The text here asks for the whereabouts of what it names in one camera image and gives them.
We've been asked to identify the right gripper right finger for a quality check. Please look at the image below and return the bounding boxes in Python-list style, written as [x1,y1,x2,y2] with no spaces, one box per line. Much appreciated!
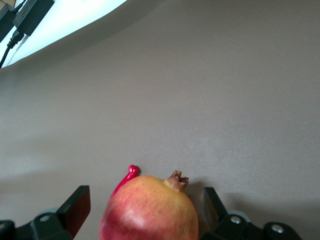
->
[199,186,304,240]

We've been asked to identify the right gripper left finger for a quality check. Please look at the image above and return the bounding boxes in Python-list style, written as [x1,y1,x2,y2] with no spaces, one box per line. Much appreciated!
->
[0,185,92,240]

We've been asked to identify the brown table cover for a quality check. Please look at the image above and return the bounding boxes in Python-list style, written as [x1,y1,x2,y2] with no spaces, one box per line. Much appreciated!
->
[0,0,320,240]

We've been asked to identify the black adapter cable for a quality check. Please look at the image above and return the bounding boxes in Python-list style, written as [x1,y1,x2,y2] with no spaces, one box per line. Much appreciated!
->
[0,29,27,69]

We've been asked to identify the red chili pepper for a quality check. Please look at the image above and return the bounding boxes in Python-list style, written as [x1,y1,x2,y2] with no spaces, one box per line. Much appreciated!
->
[111,164,140,199]

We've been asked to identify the red pomegranate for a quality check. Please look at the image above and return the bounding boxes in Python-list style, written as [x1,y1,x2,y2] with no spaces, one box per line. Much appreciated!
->
[98,170,200,240]

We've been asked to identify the black power adapter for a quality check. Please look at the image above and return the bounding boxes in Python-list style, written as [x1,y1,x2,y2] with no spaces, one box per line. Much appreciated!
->
[12,0,56,37]
[0,3,18,44]

